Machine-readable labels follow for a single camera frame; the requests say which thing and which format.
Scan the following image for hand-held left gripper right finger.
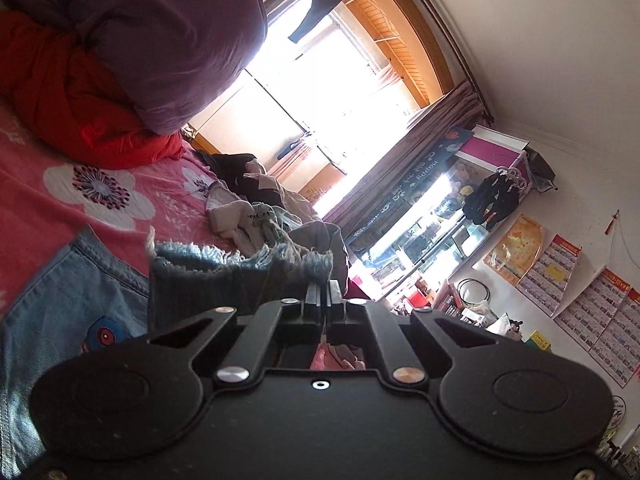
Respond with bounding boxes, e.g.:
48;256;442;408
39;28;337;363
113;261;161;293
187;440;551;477
326;280;507;387

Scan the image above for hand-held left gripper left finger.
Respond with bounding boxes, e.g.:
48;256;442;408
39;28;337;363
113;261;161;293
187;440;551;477
144;280;327;387

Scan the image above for printed denim jacket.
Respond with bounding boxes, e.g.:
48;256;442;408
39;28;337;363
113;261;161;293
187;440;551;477
0;225;334;472

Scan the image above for red pillow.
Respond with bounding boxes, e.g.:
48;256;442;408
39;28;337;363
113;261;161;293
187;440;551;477
347;280;372;307

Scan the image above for pink printed garment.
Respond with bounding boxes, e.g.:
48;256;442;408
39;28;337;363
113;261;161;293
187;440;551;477
310;342;368;372

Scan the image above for grey sweatshirt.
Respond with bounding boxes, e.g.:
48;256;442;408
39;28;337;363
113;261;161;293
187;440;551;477
280;220;349;287

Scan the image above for light green garment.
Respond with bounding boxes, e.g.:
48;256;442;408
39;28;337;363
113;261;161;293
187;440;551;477
250;202;292;242

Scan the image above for row of books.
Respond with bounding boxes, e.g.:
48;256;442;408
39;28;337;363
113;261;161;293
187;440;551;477
432;280;482;322

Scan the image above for white garment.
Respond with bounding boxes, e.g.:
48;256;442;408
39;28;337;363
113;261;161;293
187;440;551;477
207;182;272;257

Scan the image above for glass cabinet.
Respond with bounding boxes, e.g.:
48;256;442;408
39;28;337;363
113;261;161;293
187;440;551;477
350;125;532;322

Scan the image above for blue banner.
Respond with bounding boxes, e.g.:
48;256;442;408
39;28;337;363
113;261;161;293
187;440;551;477
347;127;477;264

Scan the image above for small dark hanging garment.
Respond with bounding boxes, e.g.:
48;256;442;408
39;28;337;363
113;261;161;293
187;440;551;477
277;137;309;162

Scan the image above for black hanging clothing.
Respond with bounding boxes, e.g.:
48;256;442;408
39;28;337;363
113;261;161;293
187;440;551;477
462;169;524;227

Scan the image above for pink storage box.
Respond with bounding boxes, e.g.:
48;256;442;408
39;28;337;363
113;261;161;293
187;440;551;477
457;127;531;182

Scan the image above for pink floral blanket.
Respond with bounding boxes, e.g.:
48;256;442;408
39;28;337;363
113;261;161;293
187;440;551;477
0;95;237;322

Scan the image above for curtain rod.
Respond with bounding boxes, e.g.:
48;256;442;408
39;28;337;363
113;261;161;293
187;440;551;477
395;0;497;122

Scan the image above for hanging dark trousers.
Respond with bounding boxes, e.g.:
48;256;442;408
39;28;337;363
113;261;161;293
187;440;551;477
287;0;349;45

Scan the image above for purple duvet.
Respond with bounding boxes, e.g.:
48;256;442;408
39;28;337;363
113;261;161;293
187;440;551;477
0;0;269;137

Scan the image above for red quilt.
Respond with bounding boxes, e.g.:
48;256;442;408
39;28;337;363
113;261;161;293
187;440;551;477
0;10;184;172

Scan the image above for round wire hoop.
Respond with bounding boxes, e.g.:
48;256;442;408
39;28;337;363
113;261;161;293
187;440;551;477
456;278;493;312

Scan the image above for wall calendar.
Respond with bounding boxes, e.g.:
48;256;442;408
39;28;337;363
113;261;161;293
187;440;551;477
515;234;584;318
552;267;633;353
590;290;640;389

